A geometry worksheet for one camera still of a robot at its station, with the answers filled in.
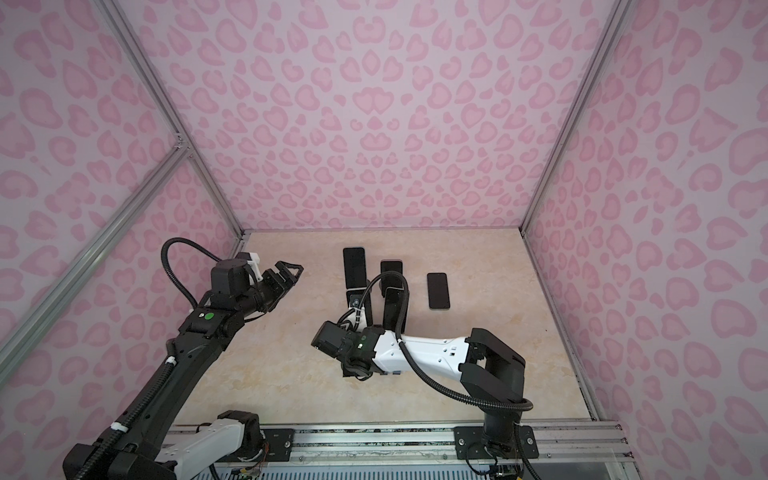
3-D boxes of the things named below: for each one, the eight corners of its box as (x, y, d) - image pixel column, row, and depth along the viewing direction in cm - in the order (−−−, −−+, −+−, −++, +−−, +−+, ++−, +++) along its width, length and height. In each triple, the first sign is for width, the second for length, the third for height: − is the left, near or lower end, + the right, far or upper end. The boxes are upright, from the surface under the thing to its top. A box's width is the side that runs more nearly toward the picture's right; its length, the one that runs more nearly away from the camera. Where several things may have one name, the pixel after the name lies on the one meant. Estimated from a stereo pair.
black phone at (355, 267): (348, 294, 103) (341, 265, 91) (350, 277, 108) (343, 247, 95) (367, 294, 103) (363, 265, 91) (368, 277, 108) (364, 247, 95)
